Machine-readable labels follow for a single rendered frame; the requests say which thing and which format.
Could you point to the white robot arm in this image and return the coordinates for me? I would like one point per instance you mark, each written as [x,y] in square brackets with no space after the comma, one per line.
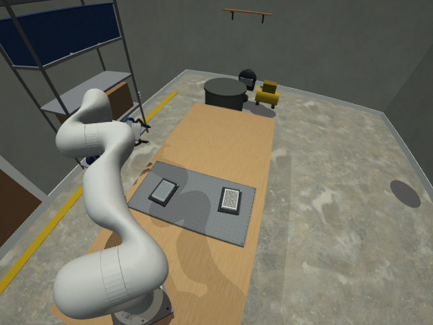
[132,271]

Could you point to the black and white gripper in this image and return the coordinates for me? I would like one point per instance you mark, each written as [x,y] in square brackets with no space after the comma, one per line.
[137,131]

